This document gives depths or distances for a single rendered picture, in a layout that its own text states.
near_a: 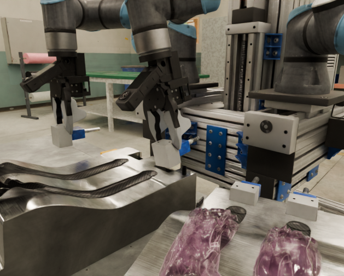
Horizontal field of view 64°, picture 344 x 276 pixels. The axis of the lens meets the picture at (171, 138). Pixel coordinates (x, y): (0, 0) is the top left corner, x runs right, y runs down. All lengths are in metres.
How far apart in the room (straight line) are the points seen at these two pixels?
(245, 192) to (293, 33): 0.48
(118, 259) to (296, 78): 0.64
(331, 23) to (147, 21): 0.41
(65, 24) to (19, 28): 6.28
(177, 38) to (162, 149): 0.62
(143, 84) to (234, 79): 0.58
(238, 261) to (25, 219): 0.28
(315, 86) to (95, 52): 7.60
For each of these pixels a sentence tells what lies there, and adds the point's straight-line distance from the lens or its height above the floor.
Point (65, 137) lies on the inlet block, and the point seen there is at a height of 0.93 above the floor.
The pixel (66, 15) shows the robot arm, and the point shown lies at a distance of 0.77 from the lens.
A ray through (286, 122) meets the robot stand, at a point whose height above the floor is 0.98.
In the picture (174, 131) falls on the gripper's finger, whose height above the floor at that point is 0.98.
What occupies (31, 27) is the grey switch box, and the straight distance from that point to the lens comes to 7.13.
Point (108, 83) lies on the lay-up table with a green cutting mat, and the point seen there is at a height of 0.77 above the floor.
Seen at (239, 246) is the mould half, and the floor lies 0.90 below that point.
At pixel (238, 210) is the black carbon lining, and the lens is 0.56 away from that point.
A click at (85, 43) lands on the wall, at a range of 8.05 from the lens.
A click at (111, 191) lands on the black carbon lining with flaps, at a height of 0.88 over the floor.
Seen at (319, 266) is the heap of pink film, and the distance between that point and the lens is 0.38.
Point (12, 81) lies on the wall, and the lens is 7.27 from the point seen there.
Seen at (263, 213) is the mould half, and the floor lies 0.86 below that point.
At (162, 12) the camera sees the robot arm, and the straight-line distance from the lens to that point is 0.60.
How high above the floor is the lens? 1.13
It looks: 16 degrees down
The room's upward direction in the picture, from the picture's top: straight up
